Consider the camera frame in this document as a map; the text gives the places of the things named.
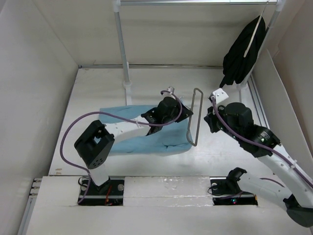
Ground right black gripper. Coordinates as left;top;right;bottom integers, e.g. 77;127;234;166
203;102;241;141

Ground grey plastic hanger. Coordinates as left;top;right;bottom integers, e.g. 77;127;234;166
186;88;204;147

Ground light blue trousers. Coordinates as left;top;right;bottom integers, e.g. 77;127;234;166
100;105;192;156

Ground white plastic hanger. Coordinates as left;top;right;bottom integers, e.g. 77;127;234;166
244;5;267;58

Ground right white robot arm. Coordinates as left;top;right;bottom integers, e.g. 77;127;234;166
204;99;313;228

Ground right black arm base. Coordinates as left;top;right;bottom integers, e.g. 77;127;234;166
207;177;258;206

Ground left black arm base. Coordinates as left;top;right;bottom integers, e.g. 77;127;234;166
78;177;125;206

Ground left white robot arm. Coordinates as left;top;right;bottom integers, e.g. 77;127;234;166
74;96;193;194

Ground black hanging garment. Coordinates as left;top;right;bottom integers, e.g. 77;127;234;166
220;16;266;88

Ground metal clothes rack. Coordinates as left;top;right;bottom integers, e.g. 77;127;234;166
112;0;286;105

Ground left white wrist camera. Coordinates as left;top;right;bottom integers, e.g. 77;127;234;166
161;86;180;100

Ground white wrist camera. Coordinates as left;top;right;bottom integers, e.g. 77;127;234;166
161;86;180;100
208;88;229;105

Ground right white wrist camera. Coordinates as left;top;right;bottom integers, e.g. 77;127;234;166
208;88;229;105

